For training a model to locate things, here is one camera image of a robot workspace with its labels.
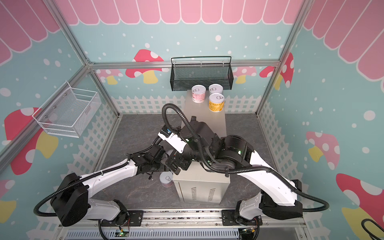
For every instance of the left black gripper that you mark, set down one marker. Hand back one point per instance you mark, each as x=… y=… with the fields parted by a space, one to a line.
x=155 y=171

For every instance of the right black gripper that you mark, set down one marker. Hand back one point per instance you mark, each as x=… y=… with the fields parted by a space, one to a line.
x=181 y=159

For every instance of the pink front can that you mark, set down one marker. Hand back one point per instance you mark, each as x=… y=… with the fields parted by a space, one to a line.
x=166 y=179

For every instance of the yellow label can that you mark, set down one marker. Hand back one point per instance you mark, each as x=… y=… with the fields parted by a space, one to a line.
x=216 y=102

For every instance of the pink label can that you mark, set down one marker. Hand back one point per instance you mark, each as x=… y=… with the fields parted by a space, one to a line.
x=198 y=93

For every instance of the blue label can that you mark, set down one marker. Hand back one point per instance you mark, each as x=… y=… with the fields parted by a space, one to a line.
x=216 y=89

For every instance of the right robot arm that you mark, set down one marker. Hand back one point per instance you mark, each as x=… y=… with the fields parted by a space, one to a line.
x=194 y=141

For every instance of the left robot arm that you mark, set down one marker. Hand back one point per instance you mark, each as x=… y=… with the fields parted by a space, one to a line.
x=73 y=201

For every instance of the green circuit board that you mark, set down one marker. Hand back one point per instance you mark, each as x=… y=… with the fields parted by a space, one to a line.
x=122 y=234

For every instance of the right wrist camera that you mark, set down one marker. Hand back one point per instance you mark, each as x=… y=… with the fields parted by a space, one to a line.
x=173 y=139

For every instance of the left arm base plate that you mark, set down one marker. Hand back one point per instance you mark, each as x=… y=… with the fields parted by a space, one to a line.
x=131 y=218

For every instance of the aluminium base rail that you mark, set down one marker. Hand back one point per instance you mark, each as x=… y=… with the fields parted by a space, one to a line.
x=188 y=224

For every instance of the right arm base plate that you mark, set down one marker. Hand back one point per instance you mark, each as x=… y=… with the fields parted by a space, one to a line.
x=232 y=218

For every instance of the black mesh wall basket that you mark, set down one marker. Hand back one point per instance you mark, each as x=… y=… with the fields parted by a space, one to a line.
x=187 y=72

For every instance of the white wire wall basket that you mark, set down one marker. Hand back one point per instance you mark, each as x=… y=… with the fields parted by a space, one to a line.
x=69 y=112

